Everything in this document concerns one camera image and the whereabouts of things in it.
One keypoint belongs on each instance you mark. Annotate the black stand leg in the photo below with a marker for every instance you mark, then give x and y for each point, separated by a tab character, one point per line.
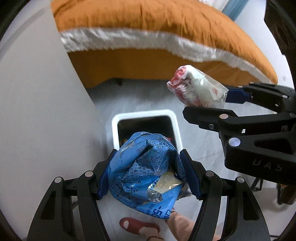
257	184

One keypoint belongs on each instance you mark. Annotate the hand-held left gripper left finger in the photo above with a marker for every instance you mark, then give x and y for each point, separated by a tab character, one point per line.
104	183

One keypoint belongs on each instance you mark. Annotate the white and red wrapper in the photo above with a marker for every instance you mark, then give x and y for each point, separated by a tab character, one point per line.
198	88

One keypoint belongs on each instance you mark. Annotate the orange blanket with white fringe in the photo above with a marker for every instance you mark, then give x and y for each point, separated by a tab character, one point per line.
148	18

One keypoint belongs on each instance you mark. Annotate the white wall socket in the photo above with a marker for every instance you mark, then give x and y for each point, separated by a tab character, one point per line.
285	77

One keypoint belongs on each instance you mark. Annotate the blue curtain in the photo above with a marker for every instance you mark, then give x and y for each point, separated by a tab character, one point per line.
235	8

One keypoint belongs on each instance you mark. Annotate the blue snack wrapper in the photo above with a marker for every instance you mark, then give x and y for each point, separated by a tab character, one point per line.
138	178

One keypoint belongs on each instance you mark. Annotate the red slipper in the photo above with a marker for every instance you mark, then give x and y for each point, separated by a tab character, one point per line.
136	226

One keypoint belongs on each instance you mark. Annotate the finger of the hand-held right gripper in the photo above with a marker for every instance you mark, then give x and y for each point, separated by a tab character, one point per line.
208	115
238	96

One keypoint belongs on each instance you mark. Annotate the white trash bin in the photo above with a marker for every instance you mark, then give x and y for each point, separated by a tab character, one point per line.
143	113

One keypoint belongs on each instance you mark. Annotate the orange bed base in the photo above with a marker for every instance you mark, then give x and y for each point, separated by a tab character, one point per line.
129	64

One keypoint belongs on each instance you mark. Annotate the black bed leg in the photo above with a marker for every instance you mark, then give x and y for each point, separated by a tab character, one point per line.
120	81

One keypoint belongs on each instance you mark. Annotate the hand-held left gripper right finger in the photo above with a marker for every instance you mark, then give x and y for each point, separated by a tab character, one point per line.
190	176

